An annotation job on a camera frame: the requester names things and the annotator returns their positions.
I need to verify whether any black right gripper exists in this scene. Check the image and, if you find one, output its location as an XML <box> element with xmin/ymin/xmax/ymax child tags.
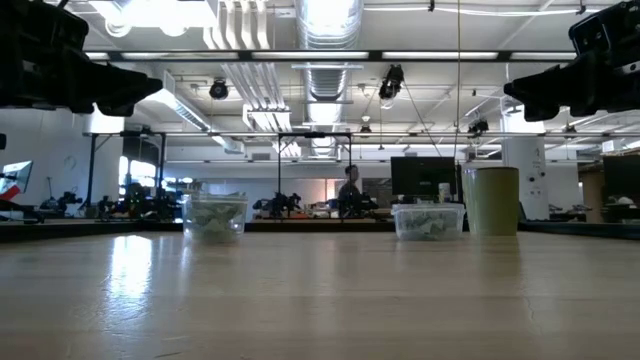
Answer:
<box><xmin>503</xmin><ymin>52</ymin><xmax>640</xmax><ymax>123</ymax></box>

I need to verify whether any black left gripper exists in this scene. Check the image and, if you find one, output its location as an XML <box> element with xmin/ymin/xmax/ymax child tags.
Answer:
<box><xmin>0</xmin><ymin>52</ymin><xmax>164</xmax><ymax>117</ymax></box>

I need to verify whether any white pillar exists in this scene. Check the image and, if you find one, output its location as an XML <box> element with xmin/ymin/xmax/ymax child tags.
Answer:
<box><xmin>501</xmin><ymin>119</ymin><xmax>551</xmax><ymax>221</ymax></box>

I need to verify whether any tall green paper cup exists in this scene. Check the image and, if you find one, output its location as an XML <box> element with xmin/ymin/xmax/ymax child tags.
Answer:
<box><xmin>460</xmin><ymin>166</ymin><xmax>521</xmax><ymax>237</ymax></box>

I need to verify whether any black computer monitor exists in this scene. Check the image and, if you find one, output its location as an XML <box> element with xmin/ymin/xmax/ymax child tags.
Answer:
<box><xmin>390</xmin><ymin>156</ymin><xmax>459</xmax><ymax>197</ymax></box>
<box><xmin>602</xmin><ymin>154</ymin><xmax>640</xmax><ymax>201</ymax></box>

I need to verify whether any round clear plastic container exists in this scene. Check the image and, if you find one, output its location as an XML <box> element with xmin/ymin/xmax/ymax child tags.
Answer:
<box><xmin>180</xmin><ymin>192</ymin><xmax>249</xmax><ymax>245</ymax></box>

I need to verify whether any tilted computer screen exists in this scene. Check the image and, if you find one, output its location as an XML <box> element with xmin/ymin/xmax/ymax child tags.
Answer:
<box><xmin>0</xmin><ymin>160</ymin><xmax>34</xmax><ymax>202</ymax></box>

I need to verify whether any rectangular clear plastic container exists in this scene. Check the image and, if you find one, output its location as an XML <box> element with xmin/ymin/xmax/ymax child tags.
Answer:
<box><xmin>390</xmin><ymin>202</ymin><xmax>466</xmax><ymax>242</ymax></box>

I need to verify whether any person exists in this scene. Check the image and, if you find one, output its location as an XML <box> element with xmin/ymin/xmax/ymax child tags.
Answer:
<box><xmin>337</xmin><ymin>164</ymin><xmax>366</xmax><ymax>219</ymax></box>

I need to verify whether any black background rig frame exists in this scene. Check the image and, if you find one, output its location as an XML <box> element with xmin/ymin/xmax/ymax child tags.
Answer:
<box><xmin>276</xmin><ymin>131</ymin><xmax>353</xmax><ymax>220</ymax></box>
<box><xmin>82</xmin><ymin>130</ymin><xmax>169</xmax><ymax>221</ymax></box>

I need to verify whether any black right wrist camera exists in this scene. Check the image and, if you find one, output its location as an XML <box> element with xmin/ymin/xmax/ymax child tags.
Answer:
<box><xmin>568</xmin><ymin>0</ymin><xmax>640</xmax><ymax>57</ymax></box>

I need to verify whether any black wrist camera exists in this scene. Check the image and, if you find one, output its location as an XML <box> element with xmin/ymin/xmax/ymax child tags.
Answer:
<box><xmin>568</xmin><ymin>0</ymin><xmax>640</xmax><ymax>57</ymax></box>
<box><xmin>0</xmin><ymin>0</ymin><xmax>91</xmax><ymax>54</ymax></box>

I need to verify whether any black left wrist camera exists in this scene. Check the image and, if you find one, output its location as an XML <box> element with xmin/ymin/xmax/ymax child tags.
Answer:
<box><xmin>0</xmin><ymin>0</ymin><xmax>91</xmax><ymax>54</ymax></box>

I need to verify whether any black overhead camera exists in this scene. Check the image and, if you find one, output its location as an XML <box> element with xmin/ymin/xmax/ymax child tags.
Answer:
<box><xmin>377</xmin><ymin>64</ymin><xmax>406</xmax><ymax>110</ymax></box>

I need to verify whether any silver ventilation duct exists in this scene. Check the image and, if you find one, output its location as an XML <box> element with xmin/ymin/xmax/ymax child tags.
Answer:
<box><xmin>293</xmin><ymin>0</ymin><xmax>365</xmax><ymax>157</ymax></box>

